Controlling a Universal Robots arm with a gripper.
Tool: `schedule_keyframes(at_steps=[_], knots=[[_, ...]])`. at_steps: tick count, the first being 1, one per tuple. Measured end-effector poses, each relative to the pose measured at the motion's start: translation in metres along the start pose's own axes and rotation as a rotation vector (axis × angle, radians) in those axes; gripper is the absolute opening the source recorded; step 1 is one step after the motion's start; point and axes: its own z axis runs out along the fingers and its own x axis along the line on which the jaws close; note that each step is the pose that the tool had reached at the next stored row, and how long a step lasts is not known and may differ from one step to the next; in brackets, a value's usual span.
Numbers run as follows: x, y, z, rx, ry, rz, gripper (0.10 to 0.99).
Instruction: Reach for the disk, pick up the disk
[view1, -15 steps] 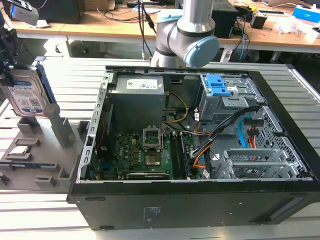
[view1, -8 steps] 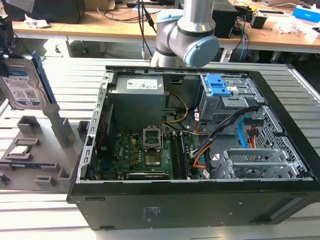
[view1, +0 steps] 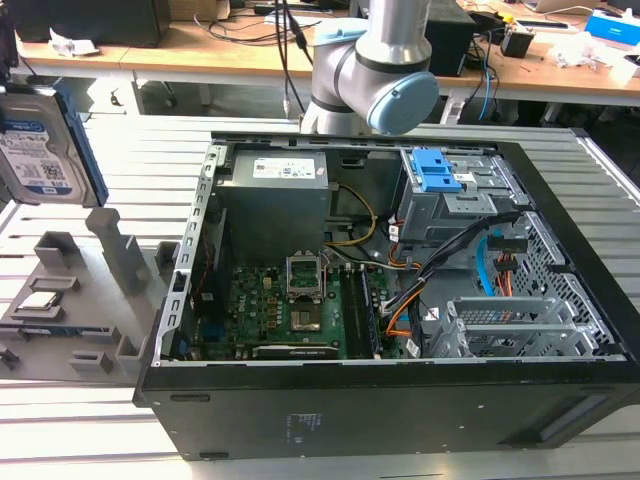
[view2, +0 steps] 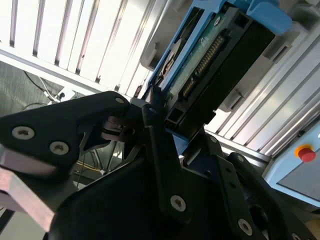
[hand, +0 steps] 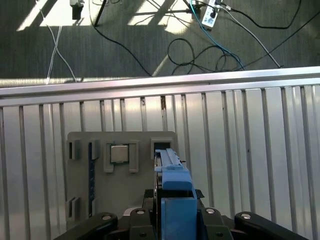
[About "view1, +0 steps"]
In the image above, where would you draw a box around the hard disk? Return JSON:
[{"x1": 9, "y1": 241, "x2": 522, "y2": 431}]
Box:
[{"x1": 0, "y1": 77, "x2": 110, "y2": 209}]

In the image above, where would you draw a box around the crumpled white paper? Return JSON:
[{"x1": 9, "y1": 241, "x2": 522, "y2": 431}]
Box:
[{"x1": 48, "y1": 27, "x2": 101, "y2": 57}]

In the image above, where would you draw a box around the large black box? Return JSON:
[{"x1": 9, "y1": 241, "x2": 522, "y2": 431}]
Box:
[{"x1": 14, "y1": 0, "x2": 171, "y2": 49}]

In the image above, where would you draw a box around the wooden desk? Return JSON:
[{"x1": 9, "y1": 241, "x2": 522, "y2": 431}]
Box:
[{"x1": 14, "y1": 0, "x2": 640, "y2": 109}]

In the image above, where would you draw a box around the silver CPU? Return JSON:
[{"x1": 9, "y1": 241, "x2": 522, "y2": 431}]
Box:
[{"x1": 17, "y1": 291, "x2": 64, "y2": 312}]

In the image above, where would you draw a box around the grey parts rack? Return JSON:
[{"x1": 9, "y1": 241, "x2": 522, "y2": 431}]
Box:
[{"x1": 0, "y1": 207, "x2": 181, "y2": 389}]

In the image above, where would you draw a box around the blue RAM stick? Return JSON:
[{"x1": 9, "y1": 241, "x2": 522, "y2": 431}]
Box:
[{"x1": 0, "y1": 324, "x2": 112, "y2": 339}]

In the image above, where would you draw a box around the grey power supply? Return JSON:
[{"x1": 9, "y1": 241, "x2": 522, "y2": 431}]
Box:
[{"x1": 214, "y1": 149, "x2": 334, "y2": 251}]

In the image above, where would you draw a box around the metal socket cover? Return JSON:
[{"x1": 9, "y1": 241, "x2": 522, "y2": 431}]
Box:
[{"x1": 284, "y1": 251, "x2": 329, "y2": 304}]

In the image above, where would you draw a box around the green motherboard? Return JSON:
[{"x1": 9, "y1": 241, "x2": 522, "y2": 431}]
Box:
[{"x1": 192, "y1": 262, "x2": 396, "y2": 361}]

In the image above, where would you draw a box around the black graphics card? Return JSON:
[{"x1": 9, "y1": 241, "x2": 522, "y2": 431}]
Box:
[{"x1": 251, "y1": 342, "x2": 341, "y2": 360}]

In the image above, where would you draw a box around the black speaker box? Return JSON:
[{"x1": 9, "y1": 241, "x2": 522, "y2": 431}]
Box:
[{"x1": 424, "y1": 4, "x2": 479, "y2": 79}]

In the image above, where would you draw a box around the blue plastic bay latch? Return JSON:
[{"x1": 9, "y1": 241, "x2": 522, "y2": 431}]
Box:
[{"x1": 412, "y1": 148, "x2": 464, "y2": 194}]

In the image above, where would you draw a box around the black RAM stick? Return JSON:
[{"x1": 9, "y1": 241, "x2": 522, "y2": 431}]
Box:
[{"x1": 355, "y1": 267, "x2": 384, "y2": 357}]

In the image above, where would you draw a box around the small black device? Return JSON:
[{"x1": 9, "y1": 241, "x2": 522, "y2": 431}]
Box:
[{"x1": 499, "y1": 24, "x2": 535, "y2": 57}]

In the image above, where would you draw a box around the black PC case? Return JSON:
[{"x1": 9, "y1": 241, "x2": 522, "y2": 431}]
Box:
[{"x1": 132, "y1": 128, "x2": 640, "y2": 461}]

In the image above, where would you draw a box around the crumpled clear plastic wrap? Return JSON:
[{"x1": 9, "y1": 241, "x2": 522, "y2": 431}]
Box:
[{"x1": 547, "y1": 32, "x2": 626, "y2": 69}]

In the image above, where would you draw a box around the blue white carton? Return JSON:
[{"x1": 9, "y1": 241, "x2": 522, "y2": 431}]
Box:
[{"x1": 584, "y1": 8, "x2": 640, "y2": 51}]

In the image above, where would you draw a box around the black hanging cable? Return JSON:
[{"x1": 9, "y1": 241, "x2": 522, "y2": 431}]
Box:
[{"x1": 273, "y1": 0, "x2": 314, "y2": 119}]

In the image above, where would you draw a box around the yellow wire bundle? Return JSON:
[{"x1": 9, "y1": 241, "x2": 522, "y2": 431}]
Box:
[{"x1": 323, "y1": 184, "x2": 379, "y2": 249}]

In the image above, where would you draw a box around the blue hanging cable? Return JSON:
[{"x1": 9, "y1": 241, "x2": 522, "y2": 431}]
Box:
[{"x1": 477, "y1": 64, "x2": 497, "y2": 121}]

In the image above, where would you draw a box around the black sleeved cable bundle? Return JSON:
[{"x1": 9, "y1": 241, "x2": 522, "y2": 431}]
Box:
[{"x1": 417, "y1": 212, "x2": 526, "y2": 301}]

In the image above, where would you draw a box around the blue wire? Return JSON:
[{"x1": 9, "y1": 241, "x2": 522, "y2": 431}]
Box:
[{"x1": 477, "y1": 232, "x2": 501, "y2": 299}]

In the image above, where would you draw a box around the orange red power wire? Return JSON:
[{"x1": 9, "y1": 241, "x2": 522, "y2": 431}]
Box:
[{"x1": 492, "y1": 253, "x2": 517, "y2": 297}]

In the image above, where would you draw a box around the grey metal bracket frame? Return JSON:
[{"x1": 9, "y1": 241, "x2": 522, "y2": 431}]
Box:
[{"x1": 429, "y1": 297, "x2": 596, "y2": 359}]

